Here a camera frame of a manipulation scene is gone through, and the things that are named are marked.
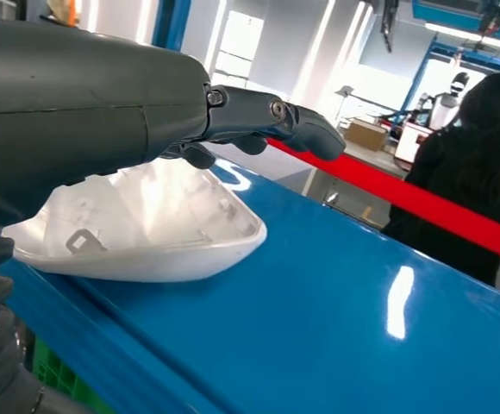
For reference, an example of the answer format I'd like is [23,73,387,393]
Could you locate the blue metal shelf rack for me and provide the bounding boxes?
[0,0,500,414]

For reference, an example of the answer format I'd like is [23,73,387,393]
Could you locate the green plastic crate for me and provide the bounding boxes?
[31,336,114,414]

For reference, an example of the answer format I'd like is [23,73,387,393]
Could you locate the brown cardboard box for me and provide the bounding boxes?
[345,118,389,154]

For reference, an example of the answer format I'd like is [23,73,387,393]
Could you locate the black hanging device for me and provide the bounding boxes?
[380,0,401,53]

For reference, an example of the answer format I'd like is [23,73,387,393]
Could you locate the white cart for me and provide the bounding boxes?
[393,120,433,166]

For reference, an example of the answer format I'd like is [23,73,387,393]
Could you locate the red barrier belt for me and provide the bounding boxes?
[267,136,500,267]

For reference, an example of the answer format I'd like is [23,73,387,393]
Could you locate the white humanoid robot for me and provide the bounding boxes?
[427,71,471,132]

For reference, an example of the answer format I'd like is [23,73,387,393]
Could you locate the person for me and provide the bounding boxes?
[381,71,500,287]

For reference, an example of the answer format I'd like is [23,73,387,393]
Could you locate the blue metal gantry frame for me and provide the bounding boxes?
[399,0,500,124]

